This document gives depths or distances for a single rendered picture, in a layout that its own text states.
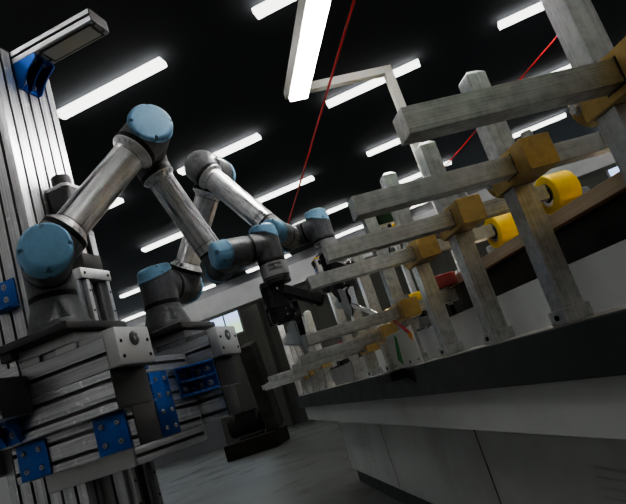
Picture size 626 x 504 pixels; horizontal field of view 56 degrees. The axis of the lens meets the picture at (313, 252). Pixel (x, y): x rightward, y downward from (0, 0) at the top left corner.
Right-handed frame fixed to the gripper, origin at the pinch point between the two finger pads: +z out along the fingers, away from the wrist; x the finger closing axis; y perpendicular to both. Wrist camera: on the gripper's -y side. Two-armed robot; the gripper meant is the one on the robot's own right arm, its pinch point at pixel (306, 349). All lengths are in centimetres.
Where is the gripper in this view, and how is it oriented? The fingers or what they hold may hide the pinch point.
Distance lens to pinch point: 154.2
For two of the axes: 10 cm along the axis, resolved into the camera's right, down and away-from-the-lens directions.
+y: -9.5, 2.6, -2.0
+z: 3.0, 9.3, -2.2
